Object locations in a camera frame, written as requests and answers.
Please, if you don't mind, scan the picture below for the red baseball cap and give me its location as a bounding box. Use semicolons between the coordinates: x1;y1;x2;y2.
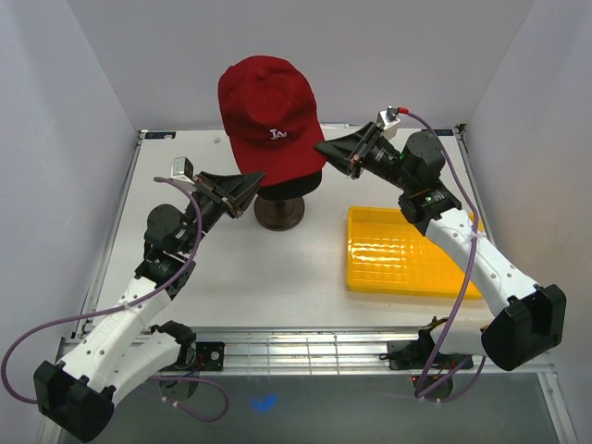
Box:
217;55;326;187

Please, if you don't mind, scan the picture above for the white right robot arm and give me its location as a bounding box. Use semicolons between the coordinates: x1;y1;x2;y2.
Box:
315;123;567;371

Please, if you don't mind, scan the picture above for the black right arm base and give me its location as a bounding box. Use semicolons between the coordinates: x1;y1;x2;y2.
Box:
378;339;465;370

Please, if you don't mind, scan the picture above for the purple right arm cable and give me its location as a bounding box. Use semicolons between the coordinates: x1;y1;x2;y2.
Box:
413;110;487;401

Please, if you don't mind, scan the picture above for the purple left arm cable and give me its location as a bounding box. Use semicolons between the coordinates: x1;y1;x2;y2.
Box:
0;175;230;423

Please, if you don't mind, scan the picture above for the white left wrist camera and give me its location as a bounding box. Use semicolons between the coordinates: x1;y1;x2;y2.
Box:
170;157;193;181

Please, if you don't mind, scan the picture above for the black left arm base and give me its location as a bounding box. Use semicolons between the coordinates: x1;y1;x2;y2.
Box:
187;341;226;372

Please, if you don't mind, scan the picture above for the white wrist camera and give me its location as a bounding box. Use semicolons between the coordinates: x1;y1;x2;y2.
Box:
170;157;193;181
376;105;407;140

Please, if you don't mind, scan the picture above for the black cap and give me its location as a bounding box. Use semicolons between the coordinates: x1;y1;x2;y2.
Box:
258;170;322;201

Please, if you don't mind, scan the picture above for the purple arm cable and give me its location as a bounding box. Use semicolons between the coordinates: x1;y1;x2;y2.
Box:
0;175;230;423
413;110;487;401

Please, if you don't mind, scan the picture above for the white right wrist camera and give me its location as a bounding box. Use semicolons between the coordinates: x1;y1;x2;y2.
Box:
376;105;407;140

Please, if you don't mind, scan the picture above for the yellow plastic tray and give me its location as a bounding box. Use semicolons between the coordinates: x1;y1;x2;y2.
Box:
346;206;464;299

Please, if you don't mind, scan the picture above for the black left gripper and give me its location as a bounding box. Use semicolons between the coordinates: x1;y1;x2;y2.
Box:
178;171;266;255

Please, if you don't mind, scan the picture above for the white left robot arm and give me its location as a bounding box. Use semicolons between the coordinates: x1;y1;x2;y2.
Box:
33;172;264;443

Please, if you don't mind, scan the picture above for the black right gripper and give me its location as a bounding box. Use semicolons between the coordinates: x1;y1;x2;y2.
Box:
314;122;413;192

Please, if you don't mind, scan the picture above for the aluminium front rail frame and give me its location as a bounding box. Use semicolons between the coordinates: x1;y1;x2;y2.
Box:
36;129;579;444

